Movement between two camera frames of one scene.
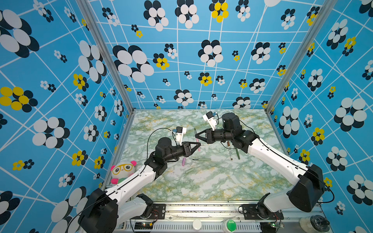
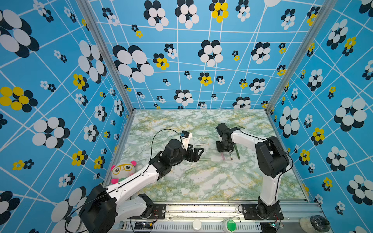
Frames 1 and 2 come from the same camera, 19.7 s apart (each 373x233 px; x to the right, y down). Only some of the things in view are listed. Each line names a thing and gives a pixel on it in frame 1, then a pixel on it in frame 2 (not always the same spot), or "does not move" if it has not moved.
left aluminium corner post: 86,6 does not move
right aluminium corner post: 327,7 does not move
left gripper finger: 187,147 -> 196,155
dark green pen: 238,155 does not move
